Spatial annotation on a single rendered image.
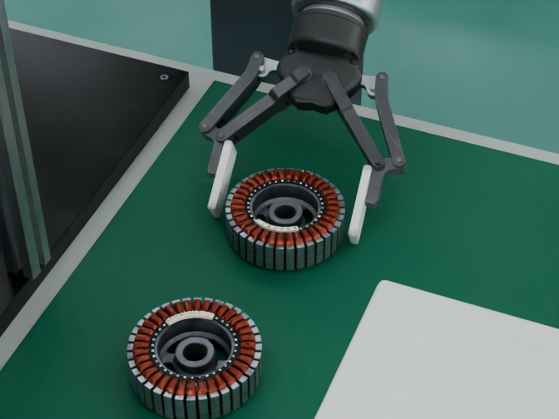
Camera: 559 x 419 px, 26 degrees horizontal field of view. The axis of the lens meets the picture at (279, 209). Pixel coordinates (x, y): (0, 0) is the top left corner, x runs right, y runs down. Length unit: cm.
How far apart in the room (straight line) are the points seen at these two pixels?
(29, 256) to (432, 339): 67
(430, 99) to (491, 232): 140
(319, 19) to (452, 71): 148
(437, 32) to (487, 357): 232
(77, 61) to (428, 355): 94
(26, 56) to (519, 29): 163
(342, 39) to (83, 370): 40
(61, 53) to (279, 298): 42
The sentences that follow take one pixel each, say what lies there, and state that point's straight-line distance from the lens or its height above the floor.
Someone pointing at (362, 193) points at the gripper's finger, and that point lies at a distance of 113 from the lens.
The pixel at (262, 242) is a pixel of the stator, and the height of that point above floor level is 78.
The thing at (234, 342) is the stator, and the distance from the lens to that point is 102.
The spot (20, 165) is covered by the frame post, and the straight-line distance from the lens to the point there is 102.
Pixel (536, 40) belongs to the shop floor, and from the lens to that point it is 277.
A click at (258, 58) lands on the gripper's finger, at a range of 119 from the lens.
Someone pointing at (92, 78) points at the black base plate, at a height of 77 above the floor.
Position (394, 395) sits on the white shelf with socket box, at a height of 120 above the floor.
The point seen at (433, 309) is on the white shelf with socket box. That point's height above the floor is 120.
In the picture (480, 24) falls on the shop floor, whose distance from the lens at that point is 280.
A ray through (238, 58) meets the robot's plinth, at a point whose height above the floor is 45.
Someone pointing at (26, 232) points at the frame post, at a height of 83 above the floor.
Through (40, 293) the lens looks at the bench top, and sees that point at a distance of 112.
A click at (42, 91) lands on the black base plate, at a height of 77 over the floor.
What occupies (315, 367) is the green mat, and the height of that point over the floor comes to 75.
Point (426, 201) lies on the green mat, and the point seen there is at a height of 75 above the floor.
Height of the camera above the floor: 155
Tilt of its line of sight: 43 degrees down
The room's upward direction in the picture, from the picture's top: straight up
